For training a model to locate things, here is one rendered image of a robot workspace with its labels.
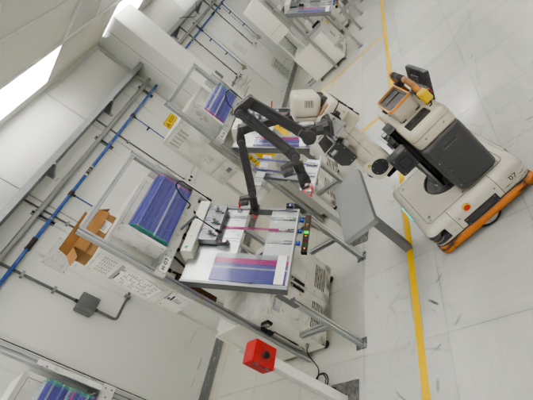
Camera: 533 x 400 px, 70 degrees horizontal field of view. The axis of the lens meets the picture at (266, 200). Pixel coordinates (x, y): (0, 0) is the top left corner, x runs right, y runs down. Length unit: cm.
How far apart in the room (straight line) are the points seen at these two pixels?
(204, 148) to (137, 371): 210
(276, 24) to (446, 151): 485
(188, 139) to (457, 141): 229
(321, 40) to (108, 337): 524
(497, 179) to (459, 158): 26
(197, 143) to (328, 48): 374
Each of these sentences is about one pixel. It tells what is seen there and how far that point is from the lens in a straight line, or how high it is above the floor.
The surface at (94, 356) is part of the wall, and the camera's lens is 384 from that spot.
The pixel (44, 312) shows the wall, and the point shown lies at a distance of 382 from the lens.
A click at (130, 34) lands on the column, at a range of 564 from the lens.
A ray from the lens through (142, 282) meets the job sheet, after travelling 276.
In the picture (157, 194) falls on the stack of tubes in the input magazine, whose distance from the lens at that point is 274.
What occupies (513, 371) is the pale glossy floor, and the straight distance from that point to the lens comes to 226.
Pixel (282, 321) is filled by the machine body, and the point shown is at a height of 47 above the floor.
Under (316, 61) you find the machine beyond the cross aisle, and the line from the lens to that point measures 690.
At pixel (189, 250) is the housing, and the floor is 124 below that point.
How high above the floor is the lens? 192
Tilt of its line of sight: 20 degrees down
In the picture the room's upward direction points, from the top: 54 degrees counter-clockwise
